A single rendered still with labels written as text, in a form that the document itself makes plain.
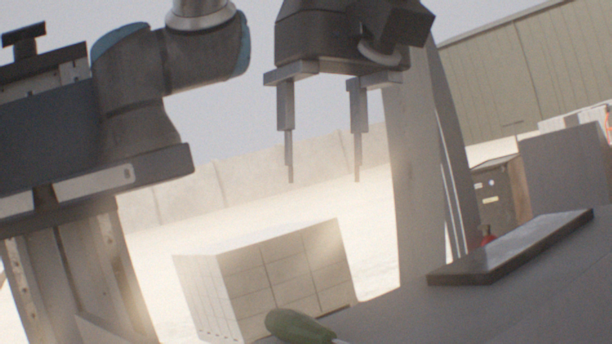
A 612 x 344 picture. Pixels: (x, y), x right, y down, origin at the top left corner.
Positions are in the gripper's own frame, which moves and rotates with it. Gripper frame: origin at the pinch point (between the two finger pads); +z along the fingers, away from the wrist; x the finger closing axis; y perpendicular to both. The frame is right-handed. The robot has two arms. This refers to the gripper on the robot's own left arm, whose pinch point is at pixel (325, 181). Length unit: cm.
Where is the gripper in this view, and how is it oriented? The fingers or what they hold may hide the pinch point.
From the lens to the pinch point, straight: 38.5
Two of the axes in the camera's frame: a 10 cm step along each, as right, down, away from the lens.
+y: 4.8, -0.4, -8.8
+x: 8.8, 0.0, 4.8
